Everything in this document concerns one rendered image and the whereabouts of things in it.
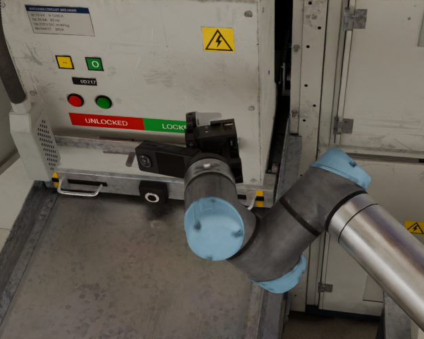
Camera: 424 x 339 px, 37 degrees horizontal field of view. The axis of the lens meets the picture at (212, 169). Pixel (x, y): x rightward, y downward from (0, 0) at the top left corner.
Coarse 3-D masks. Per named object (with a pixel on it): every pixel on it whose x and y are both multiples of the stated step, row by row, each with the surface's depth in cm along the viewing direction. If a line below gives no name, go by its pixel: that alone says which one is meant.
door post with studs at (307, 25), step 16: (304, 0) 132; (320, 0) 131; (304, 16) 135; (320, 16) 134; (304, 32) 138; (320, 32) 137; (304, 48) 141; (320, 48) 140; (304, 64) 144; (320, 64) 143; (304, 80) 147; (320, 80) 147; (304, 96) 151; (304, 112) 155; (304, 128) 158; (304, 144) 162; (304, 160) 167; (304, 272) 204; (304, 288) 211; (304, 304) 218
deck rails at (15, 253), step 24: (288, 120) 154; (288, 144) 158; (48, 192) 153; (24, 216) 143; (48, 216) 148; (24, 240) 143; (0, 264) 134; (24, 264) 139; (0, 288) 135; (0, 312) 131; (264, 312) 127
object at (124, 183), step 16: (80, 176) 147; (96, 176) 145; (112, 176) 145; (128, 176) 144; (144, 176) 144; (272, 176) 141; (112, 192) 149; (128, 192) 148; (176, 192) 145; (240, 192) 141; (272, 192) 139
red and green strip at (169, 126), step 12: (72, 120) 135; (84, 120) 134; (96, 120) 134; (108, 120) 133; (120, 120) 132; (132, 120) 132; (144, 120) 131; (156, 120) 131; (168, 120) 130; (168, 132) 132; (180, 132) 132
